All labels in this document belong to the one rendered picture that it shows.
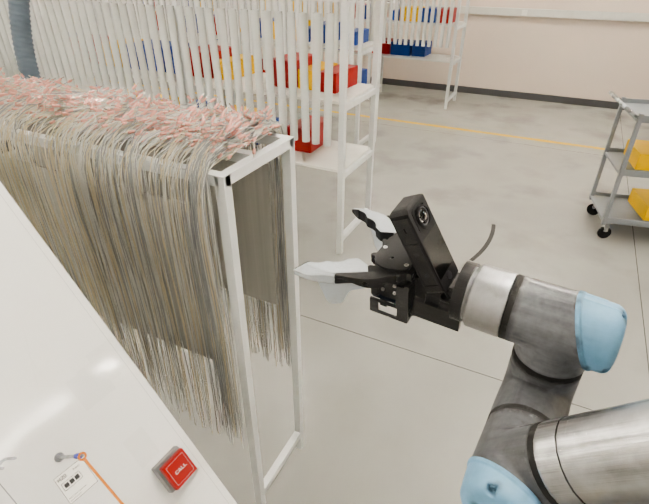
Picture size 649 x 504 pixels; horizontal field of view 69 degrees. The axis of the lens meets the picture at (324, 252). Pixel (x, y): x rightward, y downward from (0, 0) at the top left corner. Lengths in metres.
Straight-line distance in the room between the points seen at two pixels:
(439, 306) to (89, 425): 0.63
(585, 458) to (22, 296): 0.83
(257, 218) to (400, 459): 1.28
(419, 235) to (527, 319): 0.14
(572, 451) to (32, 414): 0.76
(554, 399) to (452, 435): 1.88
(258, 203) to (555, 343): 1.23
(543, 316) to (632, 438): 0.15
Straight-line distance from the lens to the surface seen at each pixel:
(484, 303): 0.54
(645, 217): 4.40
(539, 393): 0.58
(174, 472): 0.97
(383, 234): 0.62
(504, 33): 8.43
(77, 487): 0.94
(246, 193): 1.63
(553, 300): 0.54
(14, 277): 0.95
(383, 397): 2.53
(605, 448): 0.46
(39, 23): 4.74
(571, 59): 8.40
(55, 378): 0.93
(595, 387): 2.92
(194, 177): 1.24
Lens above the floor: 1.89
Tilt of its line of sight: 32 degrees down
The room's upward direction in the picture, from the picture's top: straight up
